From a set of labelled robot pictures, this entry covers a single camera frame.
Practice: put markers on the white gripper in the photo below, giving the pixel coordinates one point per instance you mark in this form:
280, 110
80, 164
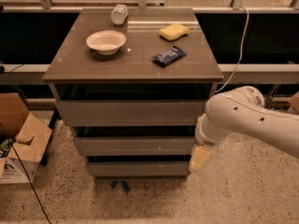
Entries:
202, 136

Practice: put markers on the grey bottom drawer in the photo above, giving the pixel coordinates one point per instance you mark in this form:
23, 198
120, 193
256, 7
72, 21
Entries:
138, 169

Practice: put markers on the grey drawer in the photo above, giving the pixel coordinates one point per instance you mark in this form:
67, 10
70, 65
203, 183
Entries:
138, 169
125, 113
134, 146

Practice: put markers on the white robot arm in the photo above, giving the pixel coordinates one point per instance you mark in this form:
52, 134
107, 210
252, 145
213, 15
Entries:
242, 111

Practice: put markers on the grey drawer cabinet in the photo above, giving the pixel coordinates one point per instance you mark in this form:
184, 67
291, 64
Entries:
78, 73

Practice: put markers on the grey middle drawer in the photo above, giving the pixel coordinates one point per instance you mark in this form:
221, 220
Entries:
134, 146

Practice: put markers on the grey top drawer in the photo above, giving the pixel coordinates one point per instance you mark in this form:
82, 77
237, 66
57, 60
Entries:
125, 113

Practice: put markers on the open cardboard box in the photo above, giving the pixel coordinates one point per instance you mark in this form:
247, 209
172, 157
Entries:
24, 139

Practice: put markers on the blue tape on floor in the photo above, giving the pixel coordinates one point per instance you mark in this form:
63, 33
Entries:
124, 185

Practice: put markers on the dark blue snack packet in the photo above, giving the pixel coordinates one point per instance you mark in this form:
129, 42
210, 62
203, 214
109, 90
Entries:
170, 56

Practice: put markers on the cardboard box at right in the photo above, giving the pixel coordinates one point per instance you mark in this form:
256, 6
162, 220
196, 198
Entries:
294, 104

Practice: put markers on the yellow sponge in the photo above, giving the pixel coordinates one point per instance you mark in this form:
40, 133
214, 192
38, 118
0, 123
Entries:
173, 32

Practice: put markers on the white paper bowl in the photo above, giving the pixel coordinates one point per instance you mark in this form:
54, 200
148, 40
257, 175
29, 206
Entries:
106, 42

